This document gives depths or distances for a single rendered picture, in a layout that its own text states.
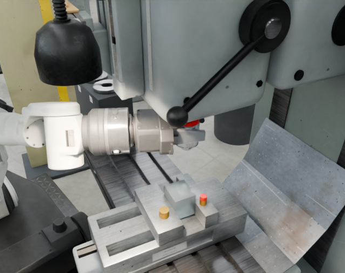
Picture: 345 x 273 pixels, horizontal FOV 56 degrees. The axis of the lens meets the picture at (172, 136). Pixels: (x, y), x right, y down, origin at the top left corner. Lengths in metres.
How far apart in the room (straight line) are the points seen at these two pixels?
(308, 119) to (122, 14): 0.58
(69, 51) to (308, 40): 0.35
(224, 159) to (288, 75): 2.10
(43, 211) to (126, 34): 1.11
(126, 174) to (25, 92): 1.47
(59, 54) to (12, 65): 1.94
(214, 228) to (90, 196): 1.64
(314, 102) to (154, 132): 0.45
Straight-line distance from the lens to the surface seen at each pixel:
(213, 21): 0.45
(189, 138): 0.60
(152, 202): 0.76
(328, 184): 0.88
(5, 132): 0.74
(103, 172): 1.03
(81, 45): 0.37
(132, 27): 0.48
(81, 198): 2.34
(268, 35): 0.46
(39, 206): 1.52
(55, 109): 0.60
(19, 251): 1.35
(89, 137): 0.58
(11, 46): 2.27
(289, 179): 0.94
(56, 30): 0.37
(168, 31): 0.43
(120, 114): 0.59
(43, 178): 1.93
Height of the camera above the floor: 1.57
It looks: 33 degrees down
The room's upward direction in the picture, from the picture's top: straight up
